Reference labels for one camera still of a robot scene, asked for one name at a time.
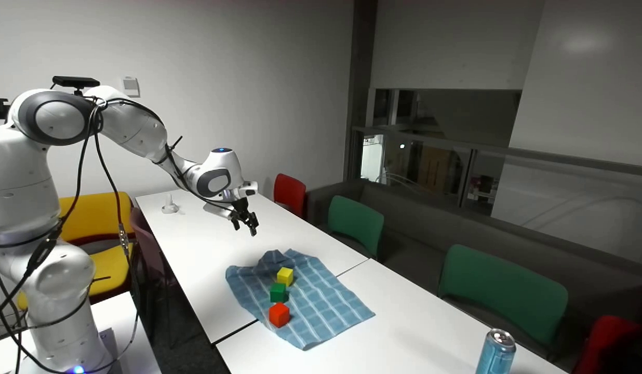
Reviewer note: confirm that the small white table object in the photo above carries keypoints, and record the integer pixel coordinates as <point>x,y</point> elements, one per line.
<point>172,206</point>

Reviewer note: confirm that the black camera on boom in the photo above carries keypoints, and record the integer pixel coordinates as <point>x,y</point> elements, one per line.
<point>75,81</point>

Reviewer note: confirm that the blue striped cloth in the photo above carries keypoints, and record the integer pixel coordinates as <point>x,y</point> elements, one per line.
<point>321,312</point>

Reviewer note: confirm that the white wall thermostat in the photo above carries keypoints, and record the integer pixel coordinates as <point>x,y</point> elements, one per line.
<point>131,86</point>

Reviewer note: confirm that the green chair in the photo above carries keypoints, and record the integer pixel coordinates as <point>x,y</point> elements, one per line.
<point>354,223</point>
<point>504,292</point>

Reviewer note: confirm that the blue drink can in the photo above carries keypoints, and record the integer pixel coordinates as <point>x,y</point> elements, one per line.
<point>495,353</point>

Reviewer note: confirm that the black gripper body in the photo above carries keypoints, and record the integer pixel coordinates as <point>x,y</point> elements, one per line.
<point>238,208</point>

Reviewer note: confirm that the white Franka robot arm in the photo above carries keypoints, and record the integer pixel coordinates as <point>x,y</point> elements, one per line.
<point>30,179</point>

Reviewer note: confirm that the red cube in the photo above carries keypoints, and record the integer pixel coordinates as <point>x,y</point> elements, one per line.
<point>280,313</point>

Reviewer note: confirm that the yellow cube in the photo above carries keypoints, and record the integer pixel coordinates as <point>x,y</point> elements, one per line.
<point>286,275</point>

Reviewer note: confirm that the red chair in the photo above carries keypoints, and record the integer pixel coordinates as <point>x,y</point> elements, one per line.
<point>607,342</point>
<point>289,194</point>

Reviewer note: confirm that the grey metal handrail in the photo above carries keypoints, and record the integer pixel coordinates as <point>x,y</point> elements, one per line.
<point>499,147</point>

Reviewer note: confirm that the green cube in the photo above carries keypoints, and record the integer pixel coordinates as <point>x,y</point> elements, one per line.
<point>280,292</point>

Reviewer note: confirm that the yellow chair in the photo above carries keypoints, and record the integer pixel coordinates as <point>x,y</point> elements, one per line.
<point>104,214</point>

